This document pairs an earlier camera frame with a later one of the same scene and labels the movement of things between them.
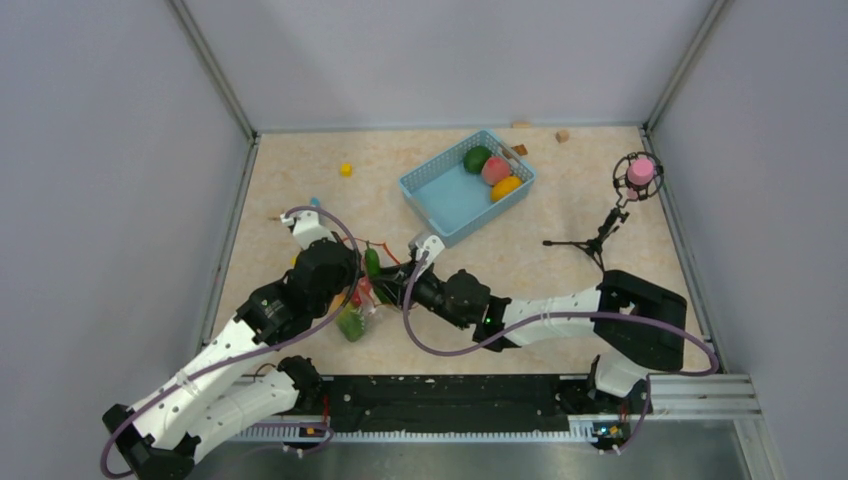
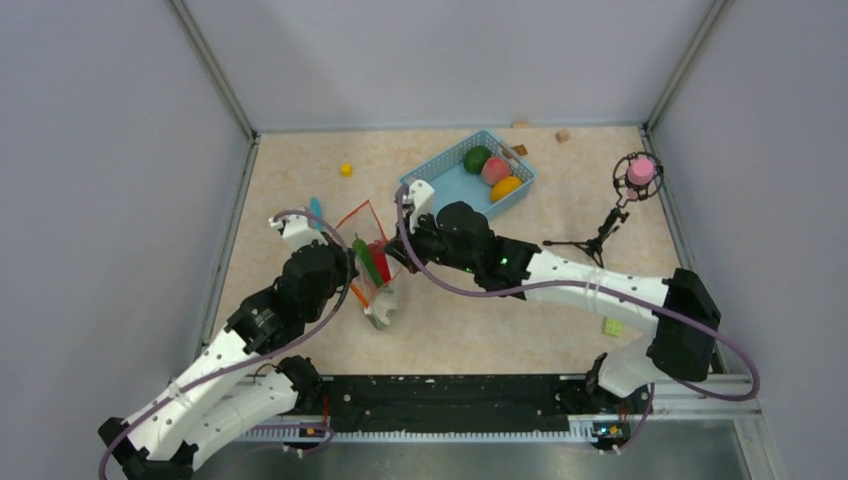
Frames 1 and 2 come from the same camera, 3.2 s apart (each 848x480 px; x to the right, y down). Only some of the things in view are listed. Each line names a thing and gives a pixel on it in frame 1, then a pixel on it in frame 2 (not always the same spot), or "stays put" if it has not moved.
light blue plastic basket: [452, 202] stays put
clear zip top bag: [364, 304] -> [364, 222]
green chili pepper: [373, 265] stays put
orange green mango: [350, 320] -> [381, 315]
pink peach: [495, 169] stays put
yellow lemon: [503, 186] stays put
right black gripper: [395, 279] -> [414, 236]
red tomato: [364, 288] -> [381, 261]
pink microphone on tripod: [638, 174] stays put
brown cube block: [521, 149] stays put
